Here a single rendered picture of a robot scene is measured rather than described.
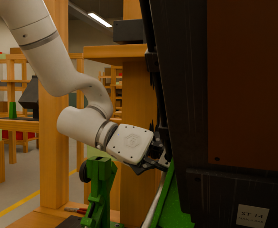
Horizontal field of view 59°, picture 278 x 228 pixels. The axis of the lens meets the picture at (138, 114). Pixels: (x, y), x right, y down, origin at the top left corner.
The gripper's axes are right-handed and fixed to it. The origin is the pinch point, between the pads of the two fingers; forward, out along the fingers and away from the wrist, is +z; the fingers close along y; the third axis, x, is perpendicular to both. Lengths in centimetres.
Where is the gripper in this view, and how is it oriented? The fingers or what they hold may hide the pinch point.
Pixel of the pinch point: (166, 159)
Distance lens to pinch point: 63.8
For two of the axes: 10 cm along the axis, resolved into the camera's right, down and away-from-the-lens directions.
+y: 4.3, -7.4, 5.2
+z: 9.0, 3.2, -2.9
